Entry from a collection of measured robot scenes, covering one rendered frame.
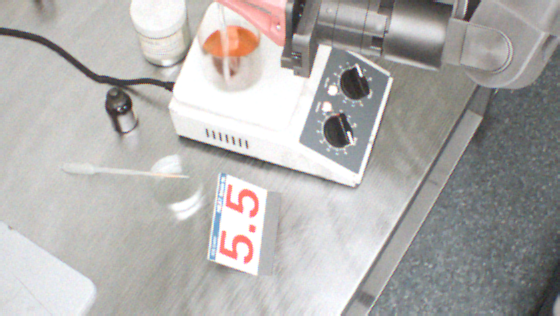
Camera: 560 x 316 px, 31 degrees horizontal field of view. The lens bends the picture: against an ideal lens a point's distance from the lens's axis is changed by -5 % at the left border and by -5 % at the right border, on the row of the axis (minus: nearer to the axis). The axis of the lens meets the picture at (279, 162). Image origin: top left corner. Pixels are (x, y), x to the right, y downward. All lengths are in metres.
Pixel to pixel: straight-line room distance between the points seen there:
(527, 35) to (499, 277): 1.10
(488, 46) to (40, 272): 0.52
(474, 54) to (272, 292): 0.36
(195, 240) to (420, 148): 0.25
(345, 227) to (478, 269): 0.82
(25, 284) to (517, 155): 1.13
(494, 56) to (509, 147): 1.17
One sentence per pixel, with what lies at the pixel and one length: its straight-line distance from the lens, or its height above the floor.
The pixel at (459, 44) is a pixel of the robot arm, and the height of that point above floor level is 1.05.
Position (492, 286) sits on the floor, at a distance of 1.84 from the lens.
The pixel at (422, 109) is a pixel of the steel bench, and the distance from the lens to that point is 1.10.
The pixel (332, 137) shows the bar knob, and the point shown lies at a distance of 1.02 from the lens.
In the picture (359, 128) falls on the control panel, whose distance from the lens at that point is 1.05.
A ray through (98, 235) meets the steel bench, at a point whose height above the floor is 0.75.
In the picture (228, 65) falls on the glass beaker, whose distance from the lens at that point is 0.95.
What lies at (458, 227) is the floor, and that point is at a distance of 1.86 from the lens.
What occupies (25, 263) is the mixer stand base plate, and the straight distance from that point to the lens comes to 1.06.
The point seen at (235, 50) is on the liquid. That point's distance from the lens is 0.99.
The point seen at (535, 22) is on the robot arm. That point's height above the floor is 1.08.
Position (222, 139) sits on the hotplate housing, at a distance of 1.05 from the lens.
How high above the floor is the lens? 1.73
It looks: 67 degrees down
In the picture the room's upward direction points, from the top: 3 degrees counter-clockwise
